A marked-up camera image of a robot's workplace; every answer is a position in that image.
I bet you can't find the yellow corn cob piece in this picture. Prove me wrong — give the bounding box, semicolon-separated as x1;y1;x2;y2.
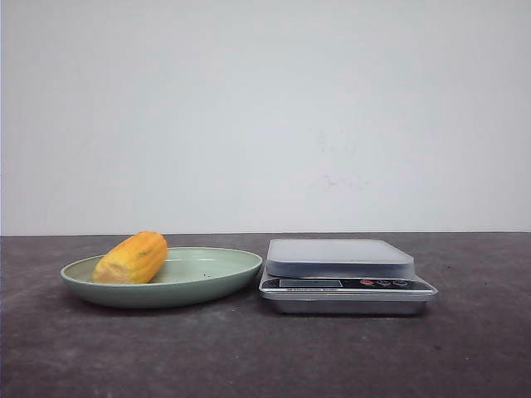
92;231;168;284

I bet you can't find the silver digital kitchen scale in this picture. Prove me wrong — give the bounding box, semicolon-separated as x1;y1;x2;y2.
259;239;438;315

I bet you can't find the green shallow plate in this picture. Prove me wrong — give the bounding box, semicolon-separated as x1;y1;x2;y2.
60;247;262;309

